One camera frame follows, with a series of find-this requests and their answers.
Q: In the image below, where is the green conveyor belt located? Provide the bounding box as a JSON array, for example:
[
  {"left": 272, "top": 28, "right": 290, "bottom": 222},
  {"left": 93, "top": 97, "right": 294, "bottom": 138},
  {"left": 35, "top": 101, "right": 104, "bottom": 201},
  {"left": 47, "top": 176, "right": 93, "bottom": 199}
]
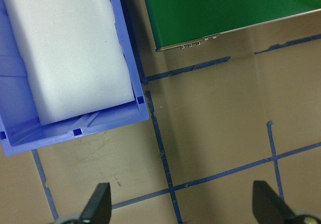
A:
[{"left": 140, "top": 0, "right": 321, "bottom": 52}]

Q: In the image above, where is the white foam pad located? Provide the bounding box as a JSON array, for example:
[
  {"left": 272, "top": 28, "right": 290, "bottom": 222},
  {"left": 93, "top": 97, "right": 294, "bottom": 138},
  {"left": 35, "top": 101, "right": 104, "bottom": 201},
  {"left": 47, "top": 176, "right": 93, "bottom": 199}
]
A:
[{"left": 0, "top": 0, "right": 135, "bottom": 126}]

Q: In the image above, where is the blue plastic bin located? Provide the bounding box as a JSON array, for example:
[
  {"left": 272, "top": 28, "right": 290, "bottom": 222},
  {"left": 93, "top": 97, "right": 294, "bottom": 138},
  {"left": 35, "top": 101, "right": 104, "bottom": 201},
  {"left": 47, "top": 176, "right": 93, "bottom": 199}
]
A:
[{"left": 0, "top": 0, "right": 150, "bottom": 157}]

